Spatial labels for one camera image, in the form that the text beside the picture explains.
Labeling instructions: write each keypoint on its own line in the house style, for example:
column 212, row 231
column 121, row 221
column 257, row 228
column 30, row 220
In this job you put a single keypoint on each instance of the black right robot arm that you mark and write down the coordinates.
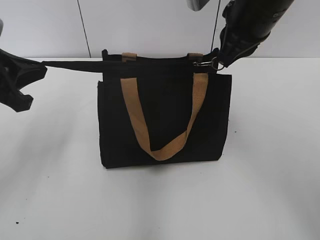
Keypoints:
column 268, row 13

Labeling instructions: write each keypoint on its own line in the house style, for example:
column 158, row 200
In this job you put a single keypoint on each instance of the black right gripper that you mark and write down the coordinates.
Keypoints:
column 236, row 38

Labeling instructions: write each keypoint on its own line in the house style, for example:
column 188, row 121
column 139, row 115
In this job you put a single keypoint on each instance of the black tote bag tan handles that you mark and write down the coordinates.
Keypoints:
column 154, row 111

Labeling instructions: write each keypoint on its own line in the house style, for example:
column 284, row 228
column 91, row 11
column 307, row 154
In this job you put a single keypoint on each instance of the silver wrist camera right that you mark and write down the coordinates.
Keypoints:
column 196, row 5

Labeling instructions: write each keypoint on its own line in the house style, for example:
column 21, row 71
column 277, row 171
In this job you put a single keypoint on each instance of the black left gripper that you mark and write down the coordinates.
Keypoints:
column 18, row 71

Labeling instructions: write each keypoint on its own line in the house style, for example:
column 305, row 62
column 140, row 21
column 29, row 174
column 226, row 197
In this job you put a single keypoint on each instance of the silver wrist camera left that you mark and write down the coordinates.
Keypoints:
column 1, row 26

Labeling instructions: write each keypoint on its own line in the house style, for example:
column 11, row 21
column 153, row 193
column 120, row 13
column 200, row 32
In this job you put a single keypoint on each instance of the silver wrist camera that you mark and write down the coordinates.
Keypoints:
column 196, row 5
column 1, row 26

